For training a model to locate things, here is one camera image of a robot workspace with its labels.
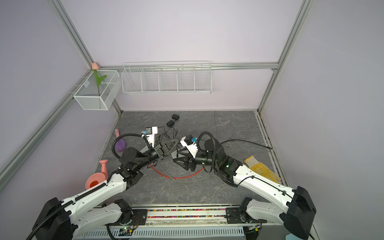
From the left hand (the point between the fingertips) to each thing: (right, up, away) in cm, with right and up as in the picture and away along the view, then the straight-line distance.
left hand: (179, 144), depth 63 cm
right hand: (-2, -6, +3) cm, 7 cm away
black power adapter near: (-13, +9, +49) cm, 51 cm away
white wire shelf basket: (-11, +40, +35) cm, 54 cm away
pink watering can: (-43, -19, +13) cm, 49 cm away
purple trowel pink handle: (-44, -5, +36) cm, 57 cm away
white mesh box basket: (-51, +29, +26) cm, 64 cm away
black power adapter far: (-10, +14, +52) cm, 55 cm away
